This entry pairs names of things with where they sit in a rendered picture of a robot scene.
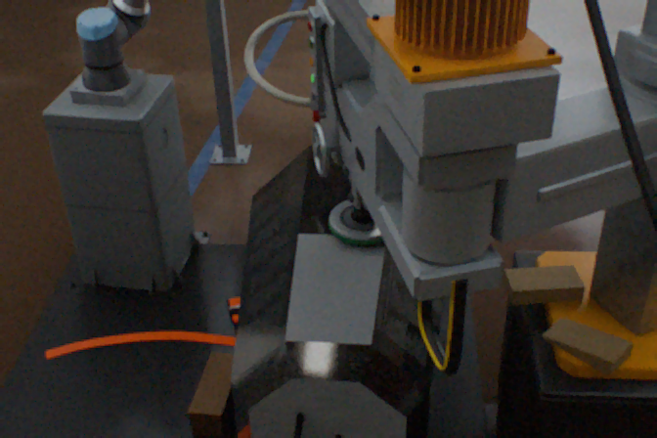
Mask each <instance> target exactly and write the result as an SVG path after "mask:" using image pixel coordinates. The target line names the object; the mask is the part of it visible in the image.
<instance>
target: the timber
mask: <svg viewBox="0 0 657 438"><path fill-rule="evenodd" d="M233 361H234V354H233V353H222V352H211V353H210V357H209V360H208V362H207V365H206V367H205V371H204V373H203V376H202V378H201V380H200V381H199V385H198V387H197V391H196V395H195V397H194V400H193V401H192V404H191V408H190V410H189V411H188V416H190V422H191V428H192V433H193V435H194V436H203V437H213V438H225V436H226V432H227V429H228V426H230V423H231V419H232V416H233V413H234V410H235V407H234V399H233V390H232V383H231V379H232V370H233Z"/></svg>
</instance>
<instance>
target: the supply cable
mask: <svg viewBox="0 0 657 438"><path fill-rule="evenodd" d="M584 3H585V7H586V11H587V15H588V18H590V20H589V22H591V29H592V33H593V37H594V41H595V44H596V49H597V53H598V55H599V59H600V63H601V67H602V70H604V75H605V79H606V82H607V86H608V90H609V93H610V96H611V99H612V104H613V107H614V110H615V113H616V116H618V120H619V123H620V127H621V130H622V133H623V137H624V141H625V144H626V147H627V150H628V155H629V157H630V158H631V161H632V164H633V169H634V172H635V175H636V179H637V182H638V185H639V188H640V192H641V193H642V195H643V198H644V200H645V203H646V207H647V210H648V213H649V216H650V220H651V223H652V226H654V228H655V232H656V235H657V194H656V190H655V188H654V185H653V182H651V179H650V175H649V172H648V169H647V166H646V162H645V159H644V156H643V153H642V148H641V146H640V145H639V142H638V139H637V135H636V132H635V126H634V123H633V120H632V116H631V112H630V109H629V106H627V103H626V98H625V95H624V92H623V89H622V85H621V81H620V78H619V73H618V70H617V67H616V64H614V61H615V59H613V56H612V52H611V47H610V44H609V40H608V37H607V32H606V29H605V25H604V21H603V17H602V14H601V10H599V6H598V3H597V0H584Z"/></svg>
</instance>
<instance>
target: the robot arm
mask: <svg viewBox="0 0 657 438"><path fill-rule="evenodd" d="M149 8H150V7H149V3H148V0H109V2H108V4H107V6H106V7H105V8H98V9H96V10H95V9H91V10H87V11H85V12H83V13H81V14H80V16H79V17H78V18H77V31H78V36H79V41H80V47H81V52H82V59H83V63H84V67H83V72H82V76H81V80H82V85H83V87H84V88H86V89H88V90H90V91H93V92H112V91H117V90H120V89H123V88H125V87H127V86H128V85H129V84H130V83H131V80H132V76H131V72H130V70H129V67H128V66H127V64H126V62H125V61H124V57H122V50H121V47H122V46H123V45H125V44H127V42H128V41H129V40H130V39H131V38H132V37H134V36H135V35H136V34H138V33H139V32H141V31H142V30H143V28H144V27H145V26H146V24H147V23H148V21H149V17H150V12H149Z"/></svg>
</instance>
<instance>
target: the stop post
mask: <svg viewBox="0 0 657 438"><path fill-rule="evenodd" d="M204 1H205V11H206V19H207V29H208V38H209V48H210V58H211V66H212V75H214V85H215V95H216V103H217V112H218V122H219V131H220V140H221V145H216V148H215V151H214V154H213V155H212V156H211V159H210V162H209V164H219V165H246V164H247V159H248V156H249V152H250V148H251V145H238V135H237V125H236V114H235V103H234V94H233V83H232V73H231V62H230V51H229V41H227V30H226V20H225V9H224V0H204Z"/></svg>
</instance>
